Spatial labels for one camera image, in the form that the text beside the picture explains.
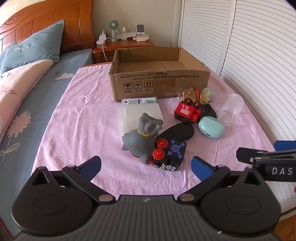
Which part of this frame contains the blue pillow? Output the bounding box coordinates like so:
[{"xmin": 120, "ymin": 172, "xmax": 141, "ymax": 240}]
[{"xmin": 0, "ymin": 20, "xmax": 65, "ymax": 75}]

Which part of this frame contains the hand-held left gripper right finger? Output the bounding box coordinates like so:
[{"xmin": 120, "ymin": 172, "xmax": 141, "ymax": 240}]
[{"xmin": 177, "ymin": 156, "xmax": 266, "ymax": 205}]

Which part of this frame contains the black rectangular block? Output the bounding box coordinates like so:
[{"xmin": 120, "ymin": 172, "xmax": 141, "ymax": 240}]
[{"xmin": 201, "ymin": 103, "xmax": 218, "ymax": 119}]

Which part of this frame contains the teal earbud case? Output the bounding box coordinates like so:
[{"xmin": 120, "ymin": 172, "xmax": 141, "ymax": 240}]
[{"xmin": 198, "ymin": 116, "xmax": 225, "ymax": 139}]

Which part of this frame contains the brown cardboard box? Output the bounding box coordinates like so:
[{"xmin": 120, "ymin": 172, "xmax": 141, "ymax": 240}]
[{"xmin": 109, "ymin": 46, "xmax": 211, "ymax": 102}]

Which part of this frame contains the wooden headboard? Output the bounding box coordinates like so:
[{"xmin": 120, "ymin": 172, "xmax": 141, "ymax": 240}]
[{"xmin": 0, "ymin": 0, "xmax": 95, "ymax": 56}]

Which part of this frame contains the white plastic container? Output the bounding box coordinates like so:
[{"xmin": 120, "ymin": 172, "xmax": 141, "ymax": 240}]
[{"xmin": 117, "ymin": 103, "xmax": 164, "ymax": 139}]

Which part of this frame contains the pink floral quilt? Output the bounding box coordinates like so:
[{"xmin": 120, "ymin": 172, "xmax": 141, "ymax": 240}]
[{"xmin": 0, "ymin": 59, "xmax": 55, "ymax": 141}]

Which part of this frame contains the grey cat toy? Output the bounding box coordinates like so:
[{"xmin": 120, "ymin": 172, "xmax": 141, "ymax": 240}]
[{"xmin": 122, "ymin": 113, "xmax": 164, "ymax": 165}]

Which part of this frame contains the pink bed sheet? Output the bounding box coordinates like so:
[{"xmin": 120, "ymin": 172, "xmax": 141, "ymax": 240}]
[{"xmin": 35, "ymin": 62, "xmax": 278, "ymax": 202}]

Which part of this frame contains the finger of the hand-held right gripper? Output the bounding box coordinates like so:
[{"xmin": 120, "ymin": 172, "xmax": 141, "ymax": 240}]
[
  {"xmin": 274, "ymin": 140, "xmax": 296, "ymax": 151},
  {"xmin": 236, "ymin": 147, "xmax": 296, "ymax": 165}
]

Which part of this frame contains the red toy train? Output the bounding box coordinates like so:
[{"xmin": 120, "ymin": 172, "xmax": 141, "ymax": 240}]
[{"xmin": 174, "ymin": 98, "xmax": 204, "ymax": 123}]

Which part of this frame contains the phone on white stand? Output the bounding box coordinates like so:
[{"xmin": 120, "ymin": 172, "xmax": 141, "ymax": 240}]
[{"xmin": 134, "ymin": 24, "xmax": 149, "ymax": 42}]

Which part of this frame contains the white charging cable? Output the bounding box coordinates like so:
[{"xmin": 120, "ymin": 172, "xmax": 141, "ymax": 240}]
[{"xmin": 101, "ymin": 43, "xmax": 109, "ymax": 63}]

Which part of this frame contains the black oval case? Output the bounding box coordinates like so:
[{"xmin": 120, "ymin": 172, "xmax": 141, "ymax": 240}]
[{"xmin": 159, "ymin": 122, "xmax": 195, "ymax": 142}]

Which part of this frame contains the small green desk fan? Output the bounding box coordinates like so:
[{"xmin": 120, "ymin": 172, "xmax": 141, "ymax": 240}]
[{"xmin": 107, "ymin": 20, "xmax": 119, "ymax": 42}]

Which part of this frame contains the dark blue toy train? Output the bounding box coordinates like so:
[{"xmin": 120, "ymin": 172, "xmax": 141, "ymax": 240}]
[{"xmin": 148, "ymin": 138, "xmax": 187, "ymax": 172}]

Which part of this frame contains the white louvred closet door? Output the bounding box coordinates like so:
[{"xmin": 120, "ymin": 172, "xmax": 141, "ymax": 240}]
[
  {"xmin": 172, "ymin": 0, "xmax": 237, "ymax": 77},
  {"xmin": 218, "ymin": 0, "xmax": 296, "ymax": 209}
]

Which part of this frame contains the wooden nightstand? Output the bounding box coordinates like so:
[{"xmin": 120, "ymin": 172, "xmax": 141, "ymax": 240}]
[{"xmin": 94, "ymin": 38, "xmax": 156, "ymax": 65}]

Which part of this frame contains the clear flat case white label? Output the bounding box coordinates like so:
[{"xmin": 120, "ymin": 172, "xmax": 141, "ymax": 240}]
[{"xmin": 121, "ymin": 97, "xmax": 159, "ymax": 106}]

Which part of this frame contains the jar of yellow capsules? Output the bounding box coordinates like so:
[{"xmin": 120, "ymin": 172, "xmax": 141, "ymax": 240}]
[{"xmin": 178, "ymin": 86, "xmax": 216, "ymax": 105}]

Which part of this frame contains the blue-grey flowered bedsheet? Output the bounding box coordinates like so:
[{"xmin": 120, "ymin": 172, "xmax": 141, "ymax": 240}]
[{"xmin": 0, "ymin": 49, "xmax": 94, "ymax": 232}]

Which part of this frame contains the clear plastic bottle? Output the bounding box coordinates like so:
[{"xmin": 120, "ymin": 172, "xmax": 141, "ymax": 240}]
[{"xmin": 216, "ymin": 93, "xmax": 245, "ymax": 126}]

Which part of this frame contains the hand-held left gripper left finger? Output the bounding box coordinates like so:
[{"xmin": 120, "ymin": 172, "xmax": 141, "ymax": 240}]
[{"xmin": 31, "ymin": 156, "xmax": 115, "ymax": 205}]

